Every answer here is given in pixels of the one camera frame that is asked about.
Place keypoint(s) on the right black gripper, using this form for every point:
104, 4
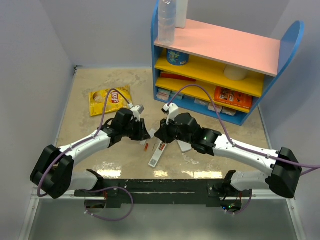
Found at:
163, 132

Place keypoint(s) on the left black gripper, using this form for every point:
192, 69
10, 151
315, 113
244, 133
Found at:
142, 133

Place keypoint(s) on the slim white remote control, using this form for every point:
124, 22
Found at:
156, 156

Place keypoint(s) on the wide white remote control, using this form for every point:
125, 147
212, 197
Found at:
184, 147

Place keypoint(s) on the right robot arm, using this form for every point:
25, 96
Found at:
274, 170

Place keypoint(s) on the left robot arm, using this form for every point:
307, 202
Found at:
54, 171

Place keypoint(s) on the tissue pack far left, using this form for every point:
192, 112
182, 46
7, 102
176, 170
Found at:
163, 94

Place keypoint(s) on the teal tissue pack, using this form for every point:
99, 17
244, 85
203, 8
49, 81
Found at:
178, 97

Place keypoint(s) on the yellow Lays chips bag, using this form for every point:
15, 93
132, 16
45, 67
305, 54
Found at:
114, 101

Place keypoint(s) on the tissue pack centre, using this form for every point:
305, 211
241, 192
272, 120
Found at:
201, 102

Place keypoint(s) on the tissue pack red label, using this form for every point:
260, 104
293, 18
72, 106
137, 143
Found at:
215, 108

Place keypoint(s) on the red flat box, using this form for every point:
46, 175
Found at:
169, 75

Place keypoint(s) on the tissue pack far right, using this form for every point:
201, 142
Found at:
228, 111

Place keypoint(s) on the orange snack package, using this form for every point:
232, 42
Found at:
233, 98

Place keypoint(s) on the blue printed can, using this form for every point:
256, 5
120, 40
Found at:
177, 58

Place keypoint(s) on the blue wooden shelf unit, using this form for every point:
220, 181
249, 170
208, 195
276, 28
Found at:
211, 48

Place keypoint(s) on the clear plastic water bottle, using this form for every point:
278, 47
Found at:
166, 21

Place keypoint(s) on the white bottle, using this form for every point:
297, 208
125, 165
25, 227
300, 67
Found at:
181, 13

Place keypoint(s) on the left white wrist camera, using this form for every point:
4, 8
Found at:
137, 110

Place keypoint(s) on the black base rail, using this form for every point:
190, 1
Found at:
209, 192

